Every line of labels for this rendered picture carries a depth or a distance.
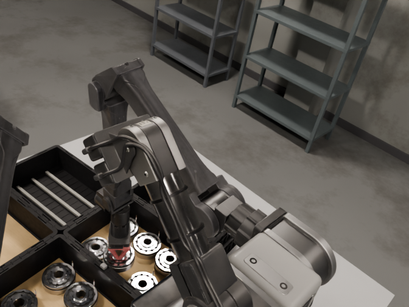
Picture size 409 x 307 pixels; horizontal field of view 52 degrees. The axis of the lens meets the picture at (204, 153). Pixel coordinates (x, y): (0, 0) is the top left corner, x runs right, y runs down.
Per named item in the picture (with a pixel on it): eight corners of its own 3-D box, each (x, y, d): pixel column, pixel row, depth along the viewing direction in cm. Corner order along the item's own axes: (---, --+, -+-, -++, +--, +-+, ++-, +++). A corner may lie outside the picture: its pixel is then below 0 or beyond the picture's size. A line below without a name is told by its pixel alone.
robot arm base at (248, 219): (246, 272, 81) (261, 230, 74) (216, 247, 85) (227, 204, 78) (271, 251, 87) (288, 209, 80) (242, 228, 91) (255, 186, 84)
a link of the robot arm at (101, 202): (108, 202, 118) (132, 188, 123) (85, 181, 124) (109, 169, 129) (111, 230, 125) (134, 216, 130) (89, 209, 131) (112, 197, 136)
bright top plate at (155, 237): (167, 245, 152) (167, 244, 152) (145, 259, 146) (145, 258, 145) (148, 229, 157) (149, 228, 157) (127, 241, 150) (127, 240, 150)
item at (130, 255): (140, 254, 139) (140, 253, 139) (118, 272, 132) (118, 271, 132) (119, 239, 143) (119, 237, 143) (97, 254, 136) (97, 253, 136)
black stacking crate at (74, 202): (122, 212, 168) (124, 191, 161) (61, 254, 147) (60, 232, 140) (58, 165, 184) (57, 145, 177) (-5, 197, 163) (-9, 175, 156)
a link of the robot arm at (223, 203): (232, 221, 80) (249, 208, 83) (195, 192, 85) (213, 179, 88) (226, 250, 86) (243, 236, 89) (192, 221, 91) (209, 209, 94)
